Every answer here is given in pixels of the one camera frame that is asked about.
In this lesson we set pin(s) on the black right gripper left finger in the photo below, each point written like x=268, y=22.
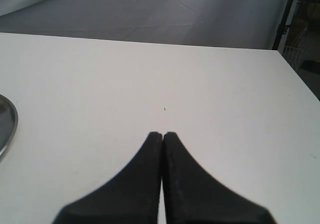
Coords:
x=132, y=196

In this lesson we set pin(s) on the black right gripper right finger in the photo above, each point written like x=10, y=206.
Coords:
x=193, y=196

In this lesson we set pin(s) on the round stainless steel plate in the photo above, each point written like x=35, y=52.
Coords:
x=9, y=123

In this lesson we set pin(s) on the grey backdrop cloth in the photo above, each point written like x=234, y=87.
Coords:
x=217, y=23

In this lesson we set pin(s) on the black vertical stand pole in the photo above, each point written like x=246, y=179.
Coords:
x=283, y=27

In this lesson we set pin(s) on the white wire basket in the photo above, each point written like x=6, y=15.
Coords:
x=305, y=47

